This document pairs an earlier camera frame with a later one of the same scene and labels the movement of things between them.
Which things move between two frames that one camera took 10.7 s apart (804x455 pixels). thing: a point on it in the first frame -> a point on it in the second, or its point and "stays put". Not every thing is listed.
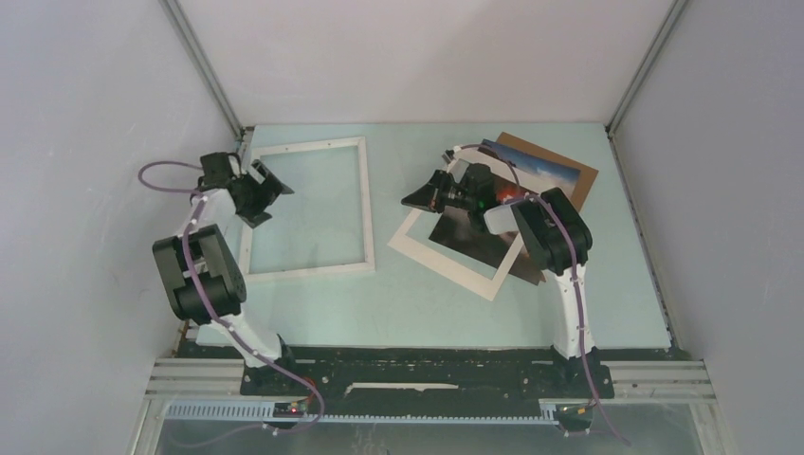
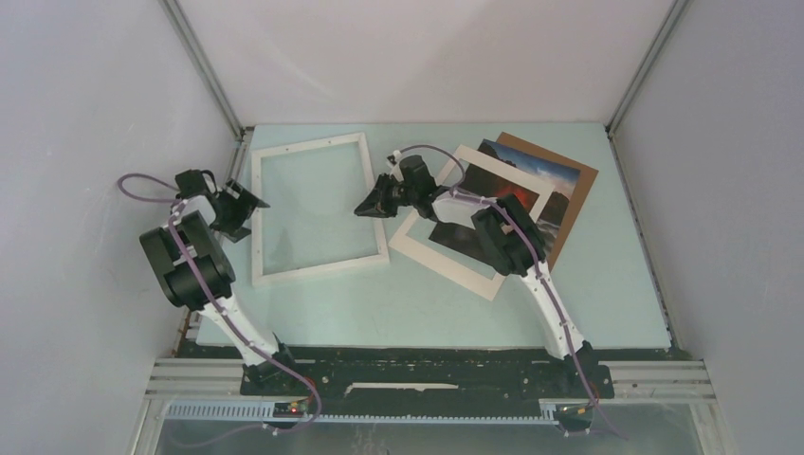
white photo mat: [447, 267] stays put
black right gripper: [430, 195] -> [377, 204]
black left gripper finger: [270, 187] -> [242, 198]
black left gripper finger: [254, 218] -> [236, 235]
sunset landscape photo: [465, 235] stays put
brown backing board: [585, 178] stays put
